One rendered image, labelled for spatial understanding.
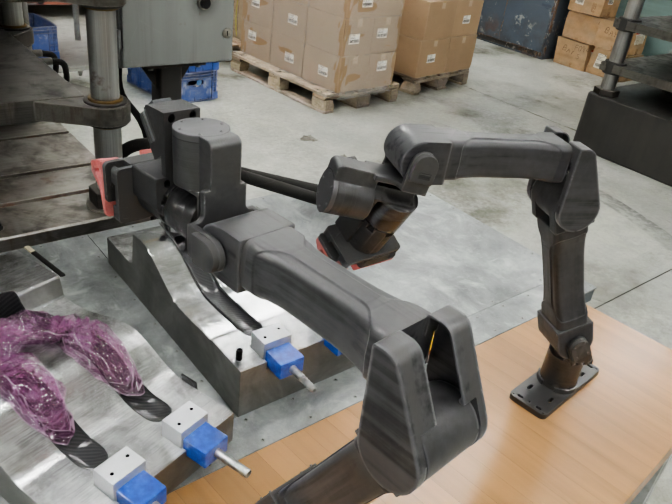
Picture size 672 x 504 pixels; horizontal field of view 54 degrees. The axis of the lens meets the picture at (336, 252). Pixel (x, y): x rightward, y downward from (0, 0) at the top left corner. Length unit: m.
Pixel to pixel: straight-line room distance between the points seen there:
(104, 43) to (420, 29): 4.25
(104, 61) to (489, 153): 0.90
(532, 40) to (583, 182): 7.02
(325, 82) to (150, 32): 3.37
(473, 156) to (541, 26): 7.03
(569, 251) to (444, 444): 0.55
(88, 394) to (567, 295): 0.72
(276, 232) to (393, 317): 0.16
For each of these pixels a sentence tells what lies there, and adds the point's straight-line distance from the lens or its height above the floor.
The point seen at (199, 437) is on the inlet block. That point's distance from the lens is 0.91.
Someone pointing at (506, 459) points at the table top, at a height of 0.80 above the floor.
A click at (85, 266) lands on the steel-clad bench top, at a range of 1.39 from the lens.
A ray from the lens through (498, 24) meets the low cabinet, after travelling 8.21.
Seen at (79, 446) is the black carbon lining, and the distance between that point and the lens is 0.95.
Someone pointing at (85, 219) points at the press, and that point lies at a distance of 1.59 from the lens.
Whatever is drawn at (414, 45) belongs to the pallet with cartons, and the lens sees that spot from 5.59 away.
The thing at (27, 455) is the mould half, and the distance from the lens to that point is 0.93.
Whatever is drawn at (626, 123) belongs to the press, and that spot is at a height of 0.29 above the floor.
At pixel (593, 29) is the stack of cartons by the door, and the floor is 0.43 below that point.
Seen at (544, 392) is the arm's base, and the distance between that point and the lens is 1.20.
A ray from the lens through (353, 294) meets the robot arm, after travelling 0.54.
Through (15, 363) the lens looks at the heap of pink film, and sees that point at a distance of 1.00.
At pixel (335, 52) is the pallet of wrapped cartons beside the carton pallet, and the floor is 0.42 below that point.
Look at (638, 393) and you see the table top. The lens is 1.31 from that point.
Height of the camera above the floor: 1.53
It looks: 30 degrees down
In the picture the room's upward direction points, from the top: 8 degrees clockwise
